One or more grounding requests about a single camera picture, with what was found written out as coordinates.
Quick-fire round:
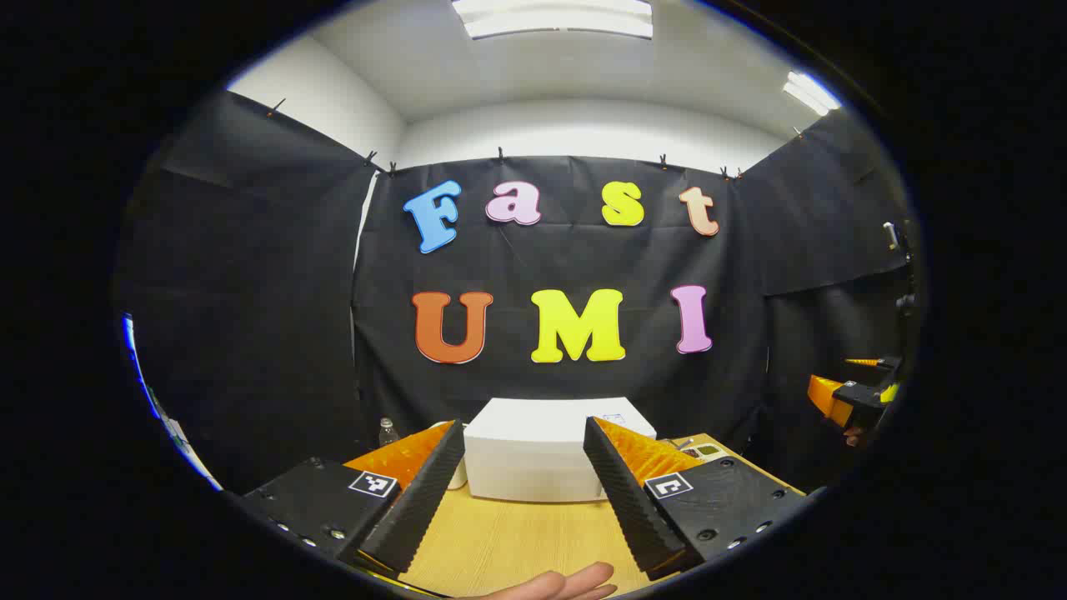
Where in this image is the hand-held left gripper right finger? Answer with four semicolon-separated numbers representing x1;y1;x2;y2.
583;416;809;583

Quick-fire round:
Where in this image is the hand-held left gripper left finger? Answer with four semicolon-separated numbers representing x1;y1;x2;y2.
242;419;466;575

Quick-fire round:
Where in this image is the ceiling light panel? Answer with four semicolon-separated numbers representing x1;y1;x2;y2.
453;0;654;41
782;71;844;118

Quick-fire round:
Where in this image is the black backdrop cloth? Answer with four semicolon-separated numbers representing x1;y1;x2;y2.
113;87;918;494

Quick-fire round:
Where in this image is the white microwave oven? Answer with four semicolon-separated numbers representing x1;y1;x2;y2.
463;397;658;504

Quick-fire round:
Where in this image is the black stand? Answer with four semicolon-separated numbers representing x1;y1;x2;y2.
883;218;919;316

